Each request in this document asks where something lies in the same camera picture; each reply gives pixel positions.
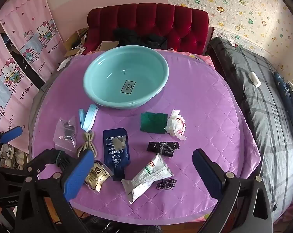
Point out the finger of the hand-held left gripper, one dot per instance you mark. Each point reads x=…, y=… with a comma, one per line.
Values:
x=44, y=157
x=12, y=134

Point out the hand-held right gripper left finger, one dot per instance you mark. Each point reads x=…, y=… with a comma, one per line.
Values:
x=78, y=174

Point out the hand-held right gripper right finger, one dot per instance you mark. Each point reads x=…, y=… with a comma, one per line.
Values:
x=207, y=174

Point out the yellow snack packet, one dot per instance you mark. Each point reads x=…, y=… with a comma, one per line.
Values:
x=98, y=174

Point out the clear plastic bag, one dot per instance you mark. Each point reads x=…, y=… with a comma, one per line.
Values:
x=64, y=136

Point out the black earphones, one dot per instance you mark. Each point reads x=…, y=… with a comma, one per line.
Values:
x=171, y=182

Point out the dark blue pouch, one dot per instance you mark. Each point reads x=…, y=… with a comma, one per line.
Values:
x=117, y=155

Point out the small black packet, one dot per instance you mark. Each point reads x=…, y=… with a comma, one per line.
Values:
x=163, y=148

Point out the white plastic bag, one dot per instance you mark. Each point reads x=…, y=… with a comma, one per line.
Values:
x=175, y=126

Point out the white green packet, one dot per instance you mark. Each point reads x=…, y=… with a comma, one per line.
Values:
x=148, y=174

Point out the blue face mask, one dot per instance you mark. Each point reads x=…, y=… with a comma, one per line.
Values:
x=90, y=116

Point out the green cloth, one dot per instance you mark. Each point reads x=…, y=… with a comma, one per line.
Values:
x=152, y=122

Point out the teal plastic basin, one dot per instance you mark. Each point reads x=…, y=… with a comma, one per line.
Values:
x=107, y=77

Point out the pink cartoon curtain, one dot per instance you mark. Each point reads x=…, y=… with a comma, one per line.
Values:
x=27, y=29
x=8, y=89

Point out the grey plaid blanket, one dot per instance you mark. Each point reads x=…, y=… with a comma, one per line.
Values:
x=258, y=114

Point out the purple quilted mat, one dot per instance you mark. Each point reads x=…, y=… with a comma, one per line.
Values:
x=197, y=89

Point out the white roll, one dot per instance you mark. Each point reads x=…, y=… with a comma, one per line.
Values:
x=255, y=79

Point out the dark blue pillow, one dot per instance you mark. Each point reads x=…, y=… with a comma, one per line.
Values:
x=288, y=102

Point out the open cardboard box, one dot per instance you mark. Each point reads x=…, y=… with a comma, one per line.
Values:
x=73, y=42

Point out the pink printed bedsheet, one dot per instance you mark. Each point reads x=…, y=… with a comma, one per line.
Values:
x=204, y=59

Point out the flat cardboard piece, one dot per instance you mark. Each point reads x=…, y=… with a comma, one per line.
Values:
x=107, y=46

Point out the black clothes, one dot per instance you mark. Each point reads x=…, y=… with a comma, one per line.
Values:
x=136, y=40

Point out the red tufted sofa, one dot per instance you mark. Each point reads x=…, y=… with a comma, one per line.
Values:
x=161, y=21

